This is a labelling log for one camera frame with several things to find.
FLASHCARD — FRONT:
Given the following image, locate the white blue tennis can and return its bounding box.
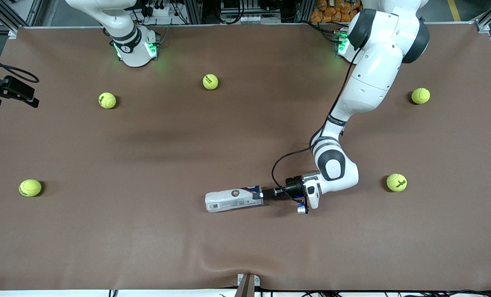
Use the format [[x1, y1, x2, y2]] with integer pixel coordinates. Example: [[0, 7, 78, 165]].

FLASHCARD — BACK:
[[205, 185, 265, 213]]

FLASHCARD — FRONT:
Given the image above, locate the yellow tennis ball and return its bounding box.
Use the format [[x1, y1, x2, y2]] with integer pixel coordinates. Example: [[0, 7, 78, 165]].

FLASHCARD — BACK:
[[202, 73, 220, 91], [98, 92, 117, 110], [411, 87, 431, 105], [19, 179, 42, 198], [386, 173, 408, 192]]

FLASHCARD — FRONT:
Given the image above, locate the brown table cover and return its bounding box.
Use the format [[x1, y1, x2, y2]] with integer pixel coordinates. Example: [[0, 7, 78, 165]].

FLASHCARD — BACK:
[[0, 24, 491, 291]]

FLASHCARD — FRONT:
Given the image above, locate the white power strip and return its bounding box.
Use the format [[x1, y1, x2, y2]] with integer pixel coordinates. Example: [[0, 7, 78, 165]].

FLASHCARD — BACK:
[[140, 0, 176, 17]]

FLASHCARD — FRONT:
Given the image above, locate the pile of orange objects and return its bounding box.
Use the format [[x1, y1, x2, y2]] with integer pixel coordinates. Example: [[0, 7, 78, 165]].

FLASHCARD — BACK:
[[309, 0, 364, 23]]

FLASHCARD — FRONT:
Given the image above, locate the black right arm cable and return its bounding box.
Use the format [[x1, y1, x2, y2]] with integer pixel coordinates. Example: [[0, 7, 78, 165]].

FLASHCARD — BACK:
[[0, 49, 40, 84]]

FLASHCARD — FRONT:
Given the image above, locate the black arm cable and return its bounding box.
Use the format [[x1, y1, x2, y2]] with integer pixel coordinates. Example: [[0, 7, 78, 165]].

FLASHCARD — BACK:
[[0, 49, 40, 84], [271, 47, 364, 203]]

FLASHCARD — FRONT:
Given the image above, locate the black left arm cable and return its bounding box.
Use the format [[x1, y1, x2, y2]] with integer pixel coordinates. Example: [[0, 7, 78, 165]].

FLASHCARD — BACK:
[[271, 47, 364, 203]]

